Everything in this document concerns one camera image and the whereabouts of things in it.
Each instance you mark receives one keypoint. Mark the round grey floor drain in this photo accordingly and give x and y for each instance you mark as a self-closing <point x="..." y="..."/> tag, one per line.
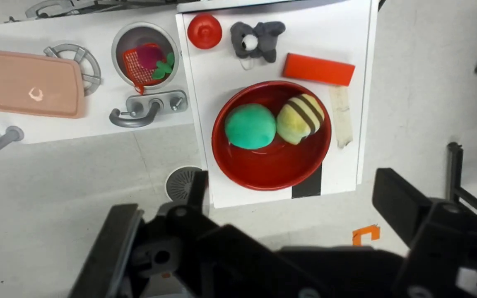
<point x="180" y="185"/>

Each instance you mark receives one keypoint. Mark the clear tape strip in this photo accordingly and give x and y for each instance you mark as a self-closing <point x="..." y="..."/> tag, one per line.
<point x="341" y="122"/>

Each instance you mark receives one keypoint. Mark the grey toy faucet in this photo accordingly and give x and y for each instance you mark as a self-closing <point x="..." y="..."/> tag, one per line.
<point x="144" y="105"/>

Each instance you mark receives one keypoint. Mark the white cabinet box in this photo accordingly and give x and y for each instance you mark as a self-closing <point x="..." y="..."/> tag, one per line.
<point x="210" y="72"/>

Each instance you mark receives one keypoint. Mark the grey metal pole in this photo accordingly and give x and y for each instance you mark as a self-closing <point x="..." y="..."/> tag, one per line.
<point x="11" y="135"/>

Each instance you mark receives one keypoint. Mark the black tape patch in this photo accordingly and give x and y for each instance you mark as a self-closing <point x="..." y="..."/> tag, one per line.
<point x="306" y="188"/>

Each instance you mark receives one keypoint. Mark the grey toy stove burner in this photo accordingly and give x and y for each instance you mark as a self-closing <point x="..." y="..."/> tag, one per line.
<point x="89" y="67"/>

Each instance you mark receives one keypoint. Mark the red plastic bowl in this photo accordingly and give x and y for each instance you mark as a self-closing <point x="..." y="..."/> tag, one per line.
<point x="271" y="171"/>

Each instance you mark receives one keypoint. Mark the green plush ball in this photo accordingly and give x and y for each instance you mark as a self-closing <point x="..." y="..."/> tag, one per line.
<point x="248" y="127"/>

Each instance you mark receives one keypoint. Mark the bracket shaped orange floor tape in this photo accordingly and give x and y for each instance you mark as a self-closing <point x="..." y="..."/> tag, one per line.
<point x="356" y="236"/>

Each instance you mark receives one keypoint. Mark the white toy kitchen counter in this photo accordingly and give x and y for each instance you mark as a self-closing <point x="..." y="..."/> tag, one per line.
<point x="98" y="34"/>

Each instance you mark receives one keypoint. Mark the yellow striped plush toy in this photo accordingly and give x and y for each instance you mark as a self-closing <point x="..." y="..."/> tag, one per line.
<point x="298" y="118"/>

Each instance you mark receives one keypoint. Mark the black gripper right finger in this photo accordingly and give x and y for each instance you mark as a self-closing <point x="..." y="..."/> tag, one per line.
<point x="401" y="204"/>

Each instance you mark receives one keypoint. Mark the grey plush animal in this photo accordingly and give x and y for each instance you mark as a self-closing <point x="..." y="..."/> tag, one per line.
<point x="268" y="36"/>

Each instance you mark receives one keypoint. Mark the pink cutting board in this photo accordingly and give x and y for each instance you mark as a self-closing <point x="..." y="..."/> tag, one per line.
<point x="28" y="84"/>

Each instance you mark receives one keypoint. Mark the orange rectangular block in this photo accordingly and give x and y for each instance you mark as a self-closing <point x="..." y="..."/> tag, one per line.
<point x="318" y="69"/>

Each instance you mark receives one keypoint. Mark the round toy sink basin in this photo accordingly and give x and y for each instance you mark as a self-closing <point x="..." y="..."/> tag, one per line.
<point x="136" y="36"/>

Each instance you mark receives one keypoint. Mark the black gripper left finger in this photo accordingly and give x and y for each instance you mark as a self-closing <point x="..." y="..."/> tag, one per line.
<point x="107" y="254"/>

